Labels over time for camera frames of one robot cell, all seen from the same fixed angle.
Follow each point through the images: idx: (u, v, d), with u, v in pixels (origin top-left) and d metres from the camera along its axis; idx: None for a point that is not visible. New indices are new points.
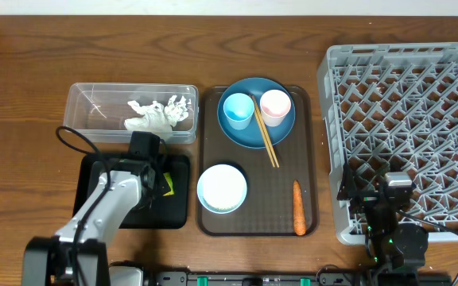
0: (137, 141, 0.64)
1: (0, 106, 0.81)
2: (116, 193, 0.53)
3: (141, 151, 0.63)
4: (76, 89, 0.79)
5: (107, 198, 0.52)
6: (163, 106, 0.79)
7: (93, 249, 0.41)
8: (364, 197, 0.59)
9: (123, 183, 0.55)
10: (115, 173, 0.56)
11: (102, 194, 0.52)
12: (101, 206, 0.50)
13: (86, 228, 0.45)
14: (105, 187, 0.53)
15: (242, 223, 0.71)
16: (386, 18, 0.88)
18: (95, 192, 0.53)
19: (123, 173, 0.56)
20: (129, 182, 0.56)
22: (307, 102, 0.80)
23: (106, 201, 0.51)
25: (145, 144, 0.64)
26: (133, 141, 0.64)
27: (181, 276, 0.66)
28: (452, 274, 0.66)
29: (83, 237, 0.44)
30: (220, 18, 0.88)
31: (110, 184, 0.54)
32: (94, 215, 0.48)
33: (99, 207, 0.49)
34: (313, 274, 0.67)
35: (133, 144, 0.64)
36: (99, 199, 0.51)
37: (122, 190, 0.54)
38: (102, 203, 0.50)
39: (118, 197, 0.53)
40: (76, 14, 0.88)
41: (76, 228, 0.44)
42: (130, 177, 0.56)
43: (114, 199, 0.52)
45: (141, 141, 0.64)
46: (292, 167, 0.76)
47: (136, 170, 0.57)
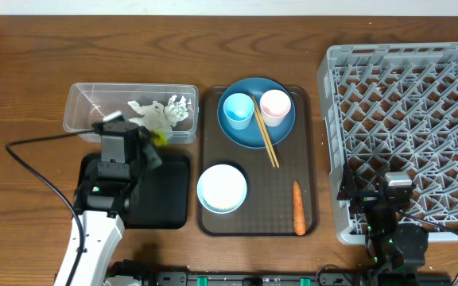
0: (112, 149, 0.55)
1: (1, 106, 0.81)
2: (91, 254, 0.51)
3: (117, 160, 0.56)
4: (75, 89, 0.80)
5: (83, 264, 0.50)
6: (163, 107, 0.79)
7: None
8: (364, 197, 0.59)
9: (98, 237, 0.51)
10: (88, 222, 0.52)
11: (76, 261, 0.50)
12: (78, 278, 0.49)
13: None
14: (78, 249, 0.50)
15: (242, 223, 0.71)
16: (386, 18, 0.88)
18: (71, 253, 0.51)
19: (98, 220, 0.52)
20: (104, 233, 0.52)
22: (307, 102, 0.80)
23: (83, 268, 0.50)
25: (120, 151, 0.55)
26: (106, 149, 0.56)
27: (181, 276, 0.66)
28: (452, 274, 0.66)
29: None
30: (220, 18, 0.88)
31: (83, 243, 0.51)
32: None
33: (75, 283, 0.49)
34: (313, 274, 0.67)
35: (106, 152, 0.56)
36: (75, 266, 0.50)
37: (98, 246, 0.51)
38: (77, 274, 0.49)
39: (94, 260, 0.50)
40: (76, 14, 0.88)
41: None
42: (104, 222, 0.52)
43: (90, 264, 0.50)
45: (115, 148, 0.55)
46: (292, 167, 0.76)
47: (112, 203, 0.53)
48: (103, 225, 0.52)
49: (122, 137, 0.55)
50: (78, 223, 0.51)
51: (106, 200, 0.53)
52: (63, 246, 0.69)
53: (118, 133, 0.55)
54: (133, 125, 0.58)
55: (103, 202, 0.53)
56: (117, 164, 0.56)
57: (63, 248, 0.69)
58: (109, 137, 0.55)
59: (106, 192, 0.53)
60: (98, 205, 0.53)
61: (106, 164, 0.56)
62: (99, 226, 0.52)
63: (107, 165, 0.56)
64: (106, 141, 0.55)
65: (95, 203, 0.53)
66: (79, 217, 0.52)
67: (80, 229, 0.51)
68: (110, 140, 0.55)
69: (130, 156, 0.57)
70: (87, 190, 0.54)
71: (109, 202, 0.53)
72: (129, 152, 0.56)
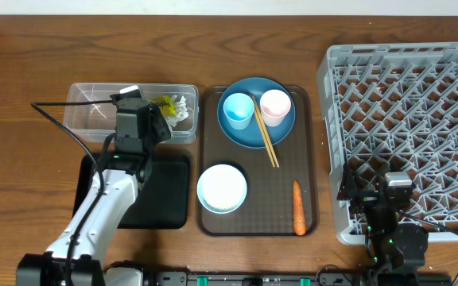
0: (124, 125, 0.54)
1: (1, 106, 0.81)
2: (110, 199, 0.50)
3: (131, 137, 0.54)
4: (75, 89, 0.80)
5: (100, 205, 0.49)
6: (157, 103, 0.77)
7: (87, 266, 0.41)
8: (364, 197, 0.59)
9: (118, 184, 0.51)
10: (108, 173, 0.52)
11: (96, 201, 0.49)
12: (95, 214, 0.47)
13: (79, 242, 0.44)
14: (98, 192, 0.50)
15: (242, 223, 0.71)
16: (386, 18, 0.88)
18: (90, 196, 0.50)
19: (118, 171, 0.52)
20: (123, 181, 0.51)
22: (307, 102, 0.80)
23: (102, 208, 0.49)
25: (134, 127, 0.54)
26: (119, 125, 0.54)
27: (181, 276, 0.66)
28: (452, 274, 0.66)
29: (76, 253, 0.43)
30: (220, 18, 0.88)
31: (102, 187, 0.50)
32: (87, 227, 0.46)
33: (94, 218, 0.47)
34: (313, 274, 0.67)
35: (120, 129, 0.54)
36: (93, 205, 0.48)
37: (117, 193, 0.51)
38: (95, 211, 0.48)
39: (114, 202, 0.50)
40: (76, 14, 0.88)
41: (70, 243, 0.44)
42: (123, 175, 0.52)
43: (110, 206, 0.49)
45: (129, 124, 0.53)
46: (292, 167, 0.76)
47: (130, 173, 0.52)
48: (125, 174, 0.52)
49: (136, 114, 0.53)
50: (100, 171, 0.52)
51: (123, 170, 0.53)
52: None
53: (131, 110, 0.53)
54: (145, 102, 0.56)
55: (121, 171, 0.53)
56: (131, 140, 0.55)
57: None
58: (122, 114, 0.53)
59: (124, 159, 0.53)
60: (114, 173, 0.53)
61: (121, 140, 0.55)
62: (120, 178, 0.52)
63: (122, 140, 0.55)
64: (120, 117, 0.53)
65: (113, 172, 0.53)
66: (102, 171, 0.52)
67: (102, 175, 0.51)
68: (123, 117, 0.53)
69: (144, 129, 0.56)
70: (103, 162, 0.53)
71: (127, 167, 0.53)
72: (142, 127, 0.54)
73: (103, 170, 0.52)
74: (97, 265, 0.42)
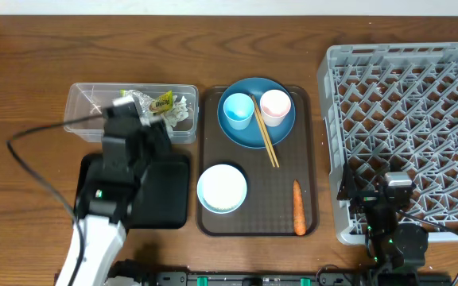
0: (111, 152, 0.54)
1: (1, 106, 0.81)
2: (93, 264, 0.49)
3: (118, 164, 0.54)
4: (75, 89, 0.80)
5: (82, 273, 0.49)
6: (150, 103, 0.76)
7: None
8: (364, 197, 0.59)
9: (100, 246, 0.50)
10: (89, 229, 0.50)
11: (75, 271, 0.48)
12: None
13: None
14: (79, 259, 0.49)
15: (242, 223, 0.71)
16: (386, 18, 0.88)
18: (69, 260, 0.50)
19: (98, 227, 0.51)
20: (106, 241, 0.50)
22: (307, 102, 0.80)
23: (83, 280, 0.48)
25: (122, 155, 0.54)
26: (107, 153, 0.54)
27: (181, 276, 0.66)
28: (452, 274, 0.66)
29: None
30: (220, 18, 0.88)
31: (83, 253, 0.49)
32: None
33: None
34: (313, 274, 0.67)
35: (108, 155, 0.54)
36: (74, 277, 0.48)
37: (99, 257, 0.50)
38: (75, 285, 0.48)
39: (94, 270, 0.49)
40: (76, 14, 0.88)
41: None
42: (106, 230, 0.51)
43: (91, 275, 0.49)
45: (117, 151, 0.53)
46: (292, 167, 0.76)
47: (114, 210, 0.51)
48: (105, 231, 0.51)
49: (125, 140, 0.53)
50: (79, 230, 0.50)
51: (108, 206, 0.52)
52: (63, 246, 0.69)
53: (119, 135, 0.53)
54: (134, 125, 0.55)
55: (105, 206, 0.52)
56: (118, 170, 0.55)
57: (63, 247, 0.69)
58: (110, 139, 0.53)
59: (109, 197, 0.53)
60: (98, 210, 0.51)
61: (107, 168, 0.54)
62: (100, 237, 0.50)
63: (109, 168, 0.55)
64: (108, 144, 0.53)
65: (96, 208, 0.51)
66: (83, 221, 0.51)
67: (81, 236, 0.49)
68: (111, 144, 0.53)
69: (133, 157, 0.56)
70: (87, 195, 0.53)
71: (111, 210, 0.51)
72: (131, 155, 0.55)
73: (85, 216, 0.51)
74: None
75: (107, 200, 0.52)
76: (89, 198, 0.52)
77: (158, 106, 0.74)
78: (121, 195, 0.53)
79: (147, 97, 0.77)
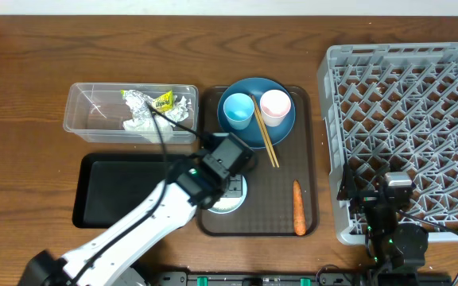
0: (224, 149, 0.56)
1: (1, 106, 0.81)
2: (156, 225, 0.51)
3: (223, 162, 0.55)
4: (75, 89, 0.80)
5: (144, 227, 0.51)
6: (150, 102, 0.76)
7: None
8: (364, 197, 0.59)
9: (169, 213, 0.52)
10: (169, 191, 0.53)
11: (140, 222, 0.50)
12: (129, 239, 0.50)
13: (95, 267, 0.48)
14: (148, 212, 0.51)
15: (242, 223, 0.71)
16: (386, 18, 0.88)
18: (141, 210, 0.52)
19: (177, 197, 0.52)
20: (176, 212, 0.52)
22: (307, 102, 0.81)
23: (138, 233, 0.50)
25: (231, 157, 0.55)
26: (221, 148, 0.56)
27: (182, 276, 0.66)
28: (452, 274, 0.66)
29: (86, 276, 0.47)
30: (220, 18, 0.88)
31: (154, 209, 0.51)
32: (112, 256, 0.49)
33: (122, 243, 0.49)
34: (313, 274, 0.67)
35: (219, 151, 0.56)
36: (134, 226, 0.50)
37: (165, 222, 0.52)
38: (130, 234, 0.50)
39: (152, 232, 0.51)
40: (75, 14, 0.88)
41: (84, 264, 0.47)
42: (182, 203, 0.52)
43: (148, 233, 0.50)
45: (229, 152, 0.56)
46: (292, 167, 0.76)
47: (196, 195, 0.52)
48: (181, 208, 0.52)
49: (242, 149, 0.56)
50: (161, 190, 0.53)
51: (193, 188, 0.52)
52: (63, 246, 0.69)
53: (240, 144, 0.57)
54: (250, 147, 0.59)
55: (190, 186, 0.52)
56: (220, 164, 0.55)
57: (63, 247, 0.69)
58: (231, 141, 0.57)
59: (199, 180, 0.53)
60: (184, 186, 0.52)
61: (212, 160, 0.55)
62: (176, 204, 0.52)
63: (214, 160, 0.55)
64: (227, 143, 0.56)
65: (183, 183, 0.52)
66: (168, 184, 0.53)
67: (161, 195, 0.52)
68: (231, 144, 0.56)
69: (236, 167, 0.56)
70: (184, 167, 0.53)
71: (195, 191, 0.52)
72: (234, 164, 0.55)
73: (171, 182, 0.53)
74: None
75: (196, 183, 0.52)
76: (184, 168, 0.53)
77: (158, 106, 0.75)
78: (208, 186, 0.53)
79: (147, 97, 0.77)
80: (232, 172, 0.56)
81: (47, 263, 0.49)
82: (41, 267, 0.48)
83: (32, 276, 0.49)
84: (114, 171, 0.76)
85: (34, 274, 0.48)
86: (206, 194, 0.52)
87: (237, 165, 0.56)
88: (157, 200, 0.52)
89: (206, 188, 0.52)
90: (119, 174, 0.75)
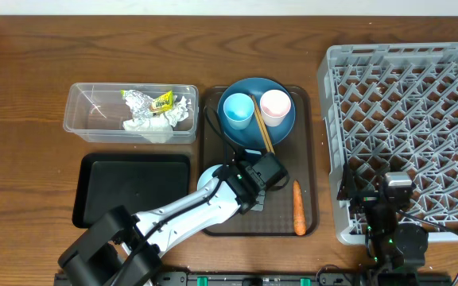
0: (263, 164, 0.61)
1: (1, 106, 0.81)
2: (210, 210, 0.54)
3: (261, 176, 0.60)
4: (75, 89, 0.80)
5: (201, 209, 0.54)
6: (150, 102, 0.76)
7: (153, 260, 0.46)
8: (364, 197, 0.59)
9: (221, 204, 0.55)
10: (221, 187, 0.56)
11: (198, 204, 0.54)
12: (189, 215, 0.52)
13: (161, 231, 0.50)
14: (205, 198, 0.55)
15: (242, 223, 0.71)
16: (386, 18, 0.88)
18: (197, 195, 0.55)
19: (228, 194, 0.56)
20: (227, 206, 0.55)
22: (307, 102, 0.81)
23: (196, 214, 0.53)
25: (269, 173, 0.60)
26: (261, 162, 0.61)
27: (182, 276, 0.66)
28: (452, 274, 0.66)
29: (153, 237, 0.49)
30: (220, 18, 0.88)
31: (210, 197, 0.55)
32: (175, 225, 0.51)
33: (185, 218, 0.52)
34: (313, 274, 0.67)
35: (259, 165, 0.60)
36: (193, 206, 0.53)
37: (218, 210, 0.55)
38: (190, 213, 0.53)
39: (207, 216, 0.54)
40: (75, 14, 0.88)
41: (154, 225, 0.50)
42: (230, 200, 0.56)
43: (203, 216, 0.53)
45: (269, 167, 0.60)
46: (292, 167, 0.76)
47: (238, 197, 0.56)
48: (230, 202, 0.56)
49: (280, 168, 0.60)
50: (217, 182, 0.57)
51: (237, 190, 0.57)
52: (62, 246, 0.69)
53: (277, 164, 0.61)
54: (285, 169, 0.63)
55: (236, 190, 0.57)
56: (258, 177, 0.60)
57: (63, 248, 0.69)
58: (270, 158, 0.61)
59: (243, 185, 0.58)
60: (232, 187, 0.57)
61: (252, 171, 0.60)
62: (227, 199, 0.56)
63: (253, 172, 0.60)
64: (267, 158, 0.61)
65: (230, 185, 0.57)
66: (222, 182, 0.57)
67: (216, 187, 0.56)
68: (271, 160, 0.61)
69: (271, 182, 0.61)
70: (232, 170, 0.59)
71: (238, 193, 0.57)
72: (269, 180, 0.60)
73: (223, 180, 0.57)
74: (157, 266, 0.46)
75: (242, 187, 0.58)
76: (230, 174, 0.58)
77: (158, 106, 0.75)
78: (249, 194, 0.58)
79: (147, 97, 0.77)
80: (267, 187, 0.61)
81: (122, 218, 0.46)
82: (118, 221, 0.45)
83: (102, 225, 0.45)
84: (114, 171, 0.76)
85: (106, 225, 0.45)
86: (246, 199, 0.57)
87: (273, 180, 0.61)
88: (213, 191, 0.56)
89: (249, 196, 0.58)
90: (119, 174, 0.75)
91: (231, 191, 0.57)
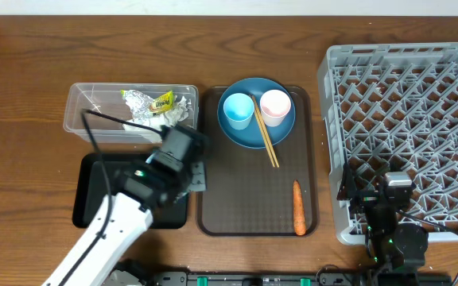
0: (174, 139, 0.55)
1: (1, 106, 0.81)
2: (110, 244, 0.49)
3: (174, 153, 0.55)
4: (76, 89, 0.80)
5: (98, 249, 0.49)
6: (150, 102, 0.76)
7: None
8: (364, 197, 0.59)
9: (121, 226, 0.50)
10: (118, 202, 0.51)
11: (93, 246, 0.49)
12: (86, 268, 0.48)
13: None
14: (97, 236, 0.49)
15: (242, 223, 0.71)
16: (386, 18, 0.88)
18: (90, 233, 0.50)
19: (126, 206, 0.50)
20: (128, 224, 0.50)
22: (307, 102, 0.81)
23: (94, 257, 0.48)
25: (181, 148, 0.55)
26: (168, 141, 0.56)
27: (181, 276, 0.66)
28: (452, 274, 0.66)
29: None
30: (220, 18, 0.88)
31: (104, 229, 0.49)
32: None
33: (79, 273, 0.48)
34: (313, 274, 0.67)
35: (168, 144, 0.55)
36: (87, 253, 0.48)
37: (120, 236, 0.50)
38: (87, 260, 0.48)
39: (109, 253, 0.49)
40: (75, 14, 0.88)
41: None
42: (132, 213, 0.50)
43: (103, 257, 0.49)
45: (179, 141, 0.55)
46: (292, 167, 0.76)
47: (148, 195, 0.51)
48: (131, 217, 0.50)
49: (190, 136, 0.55)
50: (107, 204, 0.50)
51: (144, 190, 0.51)
52: (62, 246, 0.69)
53: (187, 133, 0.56)
54: (196, 136, 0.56)
55: (141, 191, 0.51)
56: (171, 157, 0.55)
57: (63, 247, 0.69)
58: (178, 132, 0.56)
59: (147, 180, 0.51)
60: (133, 191, 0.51)
61: (163, 155, 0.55)
62: (126, 211, 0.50)
63: (164, 155, 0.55)
64: (174, 134, 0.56)
65: (132, 189, 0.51)
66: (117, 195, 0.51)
67: (108, 211, 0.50)
68: (178, 133, 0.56)
69: (190, 155, 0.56)
70: (129, 171, 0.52)
71: (147, 192, 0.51)
72: (187, 152, 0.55)
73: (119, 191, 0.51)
74: None
75: (148, 183, 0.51)
76: (129, 175, 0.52)
77: (158, 106, 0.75)
78: (158, 186, 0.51)
79: (147, 97, 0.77)
80: (188, 162, 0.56)
81: None
82: None
83: None
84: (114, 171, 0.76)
85: None
86: (158, 194, 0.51)
87: (190, 155, 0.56)
88: (106, 218, 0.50)
89: (159, 185, 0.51)
90: None
91: (137, 196, 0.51)
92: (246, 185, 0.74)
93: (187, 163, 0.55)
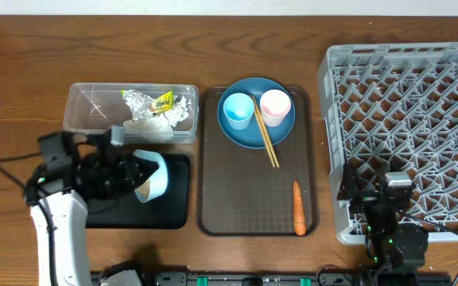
0: (45, 148, 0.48)
1: (1, 106, 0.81)
2: (65, 226, 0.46)
3: (57, 156, 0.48)
4: (76, 89, 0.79)
5: (59, 239, 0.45)
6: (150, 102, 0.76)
7: None
8: (364, 197, 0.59)
9: (63, 210, 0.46)
10: (47, 201, 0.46)
11: (52, 241, 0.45)
12: (64, 257, 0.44)
13: None
14: (49, 230, 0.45)
15: (242, 223, 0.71)
16: (386, 18, 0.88)
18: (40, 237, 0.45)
19: (56, 196, 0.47)
20: (67, 204, 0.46)
22: (307, 102, 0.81)
23: (61, 245, 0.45)
25: (57, 146, 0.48)
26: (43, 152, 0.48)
27: (181, 276, 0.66)
28: (452, 274, 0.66)
29: None
30: (220, 18, 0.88)
31: (51, 222, 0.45)
32: (63, 276, 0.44)
33: (61, 264, 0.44)
34: (313, 274, 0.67)
35: (45, 152, 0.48)
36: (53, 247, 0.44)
37: (67, 216, 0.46)
38: (59, 251, 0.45)
39: (69, 234, 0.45)
40: (75, 13, 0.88)
41: None
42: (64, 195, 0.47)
43: (67, 239, 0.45)
45: (50, 146, 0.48)
46: (292, 167, 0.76)
47: (64, 184, 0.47)
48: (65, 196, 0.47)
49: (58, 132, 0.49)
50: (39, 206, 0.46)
51: (57, 185, 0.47)
52: None
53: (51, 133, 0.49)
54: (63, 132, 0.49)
55: (56, 187, 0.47)
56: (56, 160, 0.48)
57: None
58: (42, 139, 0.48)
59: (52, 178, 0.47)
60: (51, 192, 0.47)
61: (49, 164, 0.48)
62: (59, 198, 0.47)
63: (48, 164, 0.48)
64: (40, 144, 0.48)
65: (49, 192, 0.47)
66: (39, 201, 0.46)
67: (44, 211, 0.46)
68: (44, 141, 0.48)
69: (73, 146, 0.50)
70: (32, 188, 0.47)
71: (60, 183, 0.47)
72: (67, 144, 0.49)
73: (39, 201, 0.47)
74: None
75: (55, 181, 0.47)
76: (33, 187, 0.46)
77: (158, 106, 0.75)
78: (66, 175, 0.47)
79: (147, 97, 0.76)
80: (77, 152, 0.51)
81: None
82: None
83: None
84: None
85: None
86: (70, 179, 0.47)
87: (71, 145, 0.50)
88: (44, 218, 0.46)
89: (64, 172, 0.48)
90: None
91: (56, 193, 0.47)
92: (246, 185, 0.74)
93: (75, 153, 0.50)
